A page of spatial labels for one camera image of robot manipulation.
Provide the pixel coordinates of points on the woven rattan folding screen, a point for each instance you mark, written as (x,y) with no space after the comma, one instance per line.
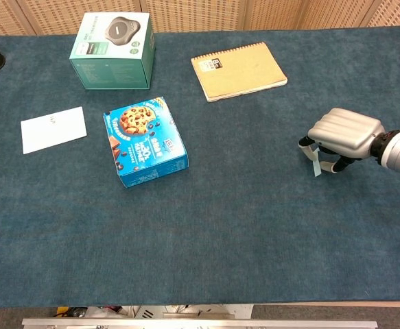
(199,15)

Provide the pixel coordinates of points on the yellow and black tool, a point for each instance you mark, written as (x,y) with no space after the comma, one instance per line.
(67,311)

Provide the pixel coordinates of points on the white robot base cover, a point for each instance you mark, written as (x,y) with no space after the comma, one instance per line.
(186,311)

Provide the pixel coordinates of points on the blue felt table cloth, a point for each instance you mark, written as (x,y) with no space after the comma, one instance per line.
(220,222)

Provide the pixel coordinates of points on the white paper card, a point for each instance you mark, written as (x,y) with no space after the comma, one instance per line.
(53,130)

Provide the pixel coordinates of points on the blue cookie box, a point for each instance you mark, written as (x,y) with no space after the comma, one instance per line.
(144,144)

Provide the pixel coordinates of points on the aluminium profile rail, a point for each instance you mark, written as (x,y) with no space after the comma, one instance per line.
(199,324)

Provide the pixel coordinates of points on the green speaker product box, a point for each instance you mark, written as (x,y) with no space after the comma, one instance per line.
(114,58)

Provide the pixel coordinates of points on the tan spiral notebook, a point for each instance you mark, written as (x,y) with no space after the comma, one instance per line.
(241,72)

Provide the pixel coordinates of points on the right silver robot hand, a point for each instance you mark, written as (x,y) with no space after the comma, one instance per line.
(347,130)

